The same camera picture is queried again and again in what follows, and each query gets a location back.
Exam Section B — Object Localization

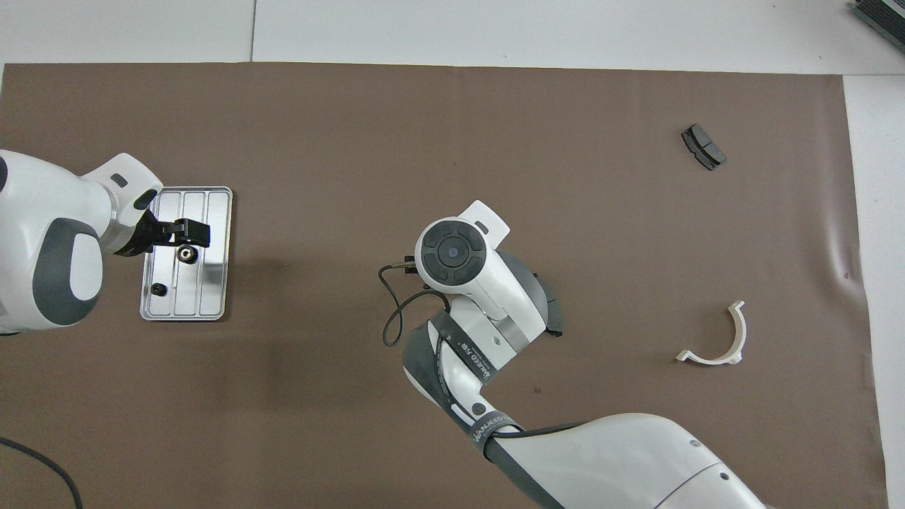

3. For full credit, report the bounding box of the brown paper table mat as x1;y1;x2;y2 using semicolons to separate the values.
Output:
0;62;890;509

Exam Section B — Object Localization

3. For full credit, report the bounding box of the silver ribbed metal tray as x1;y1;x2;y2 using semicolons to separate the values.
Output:
139;186;233;322

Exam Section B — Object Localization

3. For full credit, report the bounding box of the white half ring clamp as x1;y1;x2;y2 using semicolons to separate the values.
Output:
675;300;747;366

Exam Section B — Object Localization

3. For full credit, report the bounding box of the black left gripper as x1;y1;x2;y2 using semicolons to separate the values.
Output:
112;209;211;257

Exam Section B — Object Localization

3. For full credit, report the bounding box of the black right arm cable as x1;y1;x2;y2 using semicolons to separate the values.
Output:
378;258;453;349

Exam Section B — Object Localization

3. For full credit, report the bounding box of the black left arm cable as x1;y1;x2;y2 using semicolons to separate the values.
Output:
0;437;84;509

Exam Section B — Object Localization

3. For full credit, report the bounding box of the short grey brake pad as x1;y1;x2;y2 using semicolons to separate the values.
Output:
681;124;728;172

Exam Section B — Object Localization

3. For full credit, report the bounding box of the long curved grey brake pad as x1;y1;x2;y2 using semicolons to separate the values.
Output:
543;279;566;338

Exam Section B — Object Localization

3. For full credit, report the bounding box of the dark grey finned device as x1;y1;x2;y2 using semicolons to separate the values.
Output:
852;0;905;54

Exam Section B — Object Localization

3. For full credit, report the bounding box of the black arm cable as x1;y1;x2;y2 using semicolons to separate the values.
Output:
0;437;84;509
378;258;453;349

